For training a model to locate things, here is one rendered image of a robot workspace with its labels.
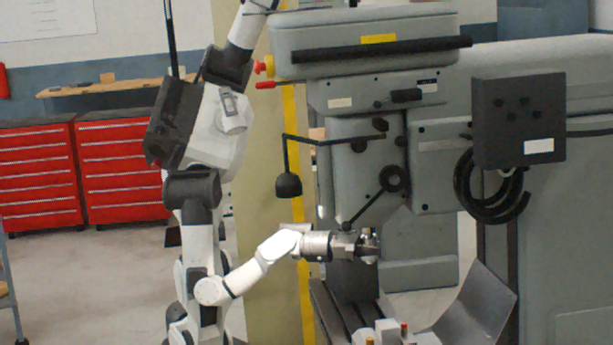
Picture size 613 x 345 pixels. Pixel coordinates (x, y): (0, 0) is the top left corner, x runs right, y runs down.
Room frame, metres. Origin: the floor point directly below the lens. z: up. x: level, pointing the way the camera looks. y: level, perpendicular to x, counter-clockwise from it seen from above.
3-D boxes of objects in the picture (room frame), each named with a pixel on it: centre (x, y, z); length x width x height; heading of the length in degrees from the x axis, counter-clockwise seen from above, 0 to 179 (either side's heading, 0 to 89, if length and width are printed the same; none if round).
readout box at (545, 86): (1.67, -0.51, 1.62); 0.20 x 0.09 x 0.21; 97
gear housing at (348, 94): (1.97, -0.22, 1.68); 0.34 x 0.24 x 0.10; 97
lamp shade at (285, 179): (1.92, 0.03, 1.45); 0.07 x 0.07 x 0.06
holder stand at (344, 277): (2.37, -0.14, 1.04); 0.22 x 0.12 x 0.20; 14
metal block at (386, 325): (1.80, -0.19, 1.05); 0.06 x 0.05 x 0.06; 8
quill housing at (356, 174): (1.97, -0.18, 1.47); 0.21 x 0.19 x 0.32; 7
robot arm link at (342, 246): (2.00, -0.09, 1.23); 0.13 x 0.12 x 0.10; 164
